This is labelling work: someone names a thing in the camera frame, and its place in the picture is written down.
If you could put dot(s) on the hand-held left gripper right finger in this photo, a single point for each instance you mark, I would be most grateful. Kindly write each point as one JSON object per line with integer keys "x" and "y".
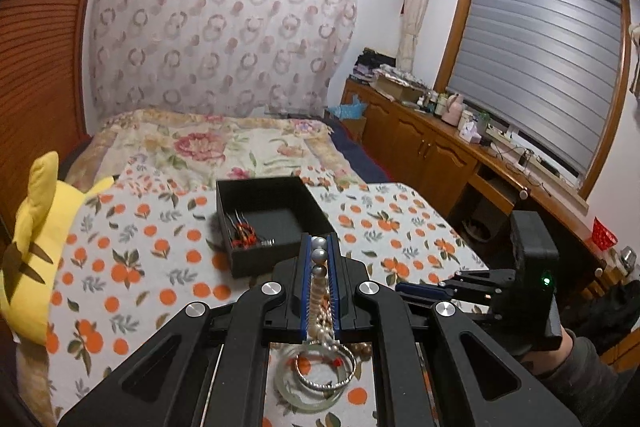
{"x": 336, "y": 292}

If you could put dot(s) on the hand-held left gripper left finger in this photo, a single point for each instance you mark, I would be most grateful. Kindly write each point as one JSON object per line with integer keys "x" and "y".
{"x": 301, "y": 292}

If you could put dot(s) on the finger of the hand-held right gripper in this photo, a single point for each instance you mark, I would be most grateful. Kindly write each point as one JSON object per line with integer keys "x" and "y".
{"x": 425, "y": 288}
{"x": 480, "y": 309}

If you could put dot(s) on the black jewelry box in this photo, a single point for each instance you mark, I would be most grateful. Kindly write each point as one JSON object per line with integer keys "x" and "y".
{"x": 270, "y": 207}

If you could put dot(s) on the red jewelry piece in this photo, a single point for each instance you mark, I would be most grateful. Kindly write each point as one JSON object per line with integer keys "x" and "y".
{"x": 245, "y": 234}

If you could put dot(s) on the red mesh basket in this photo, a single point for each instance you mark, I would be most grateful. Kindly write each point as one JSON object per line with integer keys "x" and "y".
{"x": 605, "y": 234}

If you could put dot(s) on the dark cloth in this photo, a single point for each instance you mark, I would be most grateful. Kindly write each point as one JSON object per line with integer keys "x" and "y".
{"x": 610, "y": 312}

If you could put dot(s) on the white power strip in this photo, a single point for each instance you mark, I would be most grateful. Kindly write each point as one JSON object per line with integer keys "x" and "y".
{"x": 500, "y": 136}

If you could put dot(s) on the pink tissue box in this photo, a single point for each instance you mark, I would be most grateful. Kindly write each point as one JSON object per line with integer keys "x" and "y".
{"x": 471, "y": 129}

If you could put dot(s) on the navy bed sheet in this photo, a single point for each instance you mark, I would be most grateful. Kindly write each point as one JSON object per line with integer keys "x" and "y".
{"x": 350, "y": 147}

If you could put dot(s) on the long wooden cabinet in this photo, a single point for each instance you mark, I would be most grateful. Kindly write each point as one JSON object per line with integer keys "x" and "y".
{"x": 430, "y": 142}

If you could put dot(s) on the orange print blanket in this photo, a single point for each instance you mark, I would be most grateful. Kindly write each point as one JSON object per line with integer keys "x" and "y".
{"x": 150, "y": 287}

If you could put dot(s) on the floral quilt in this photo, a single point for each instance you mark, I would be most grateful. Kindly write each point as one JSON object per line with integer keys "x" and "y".
{"x": 220, "y": 147}

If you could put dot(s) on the pink kettle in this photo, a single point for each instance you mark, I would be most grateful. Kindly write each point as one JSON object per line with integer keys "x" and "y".
{"x": 452, "y": 109}

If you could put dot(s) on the blue plastic bag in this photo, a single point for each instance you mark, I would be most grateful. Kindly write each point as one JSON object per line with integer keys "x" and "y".
{"x": 347, "y": 108}

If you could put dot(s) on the grey window blind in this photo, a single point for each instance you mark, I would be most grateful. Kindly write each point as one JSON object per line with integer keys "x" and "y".
{"x": 535, "y": 67}

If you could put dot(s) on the open cardboard box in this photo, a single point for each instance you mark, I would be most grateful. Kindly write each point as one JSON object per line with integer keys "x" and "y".
{"x": 400, "y": 84}

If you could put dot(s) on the pile of folded clothes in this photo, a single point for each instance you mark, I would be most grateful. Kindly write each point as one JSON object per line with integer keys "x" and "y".
{"x": 370, "y": 64}

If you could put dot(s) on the yellow plush toy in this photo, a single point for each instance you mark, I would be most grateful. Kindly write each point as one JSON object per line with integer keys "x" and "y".
{"x": 35, "y": 257}

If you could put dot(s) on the white lace curtain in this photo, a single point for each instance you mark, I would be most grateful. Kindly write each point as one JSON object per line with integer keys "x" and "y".
{"x": 417, "y": 7}

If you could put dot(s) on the wooden slatted wardrobe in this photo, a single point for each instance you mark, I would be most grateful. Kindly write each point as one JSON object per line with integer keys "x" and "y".
{"x": 40, "y": 57}

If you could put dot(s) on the wooden window frame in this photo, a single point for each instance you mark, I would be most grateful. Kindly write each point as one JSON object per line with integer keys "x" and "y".
{"x": 452, "y": 22}

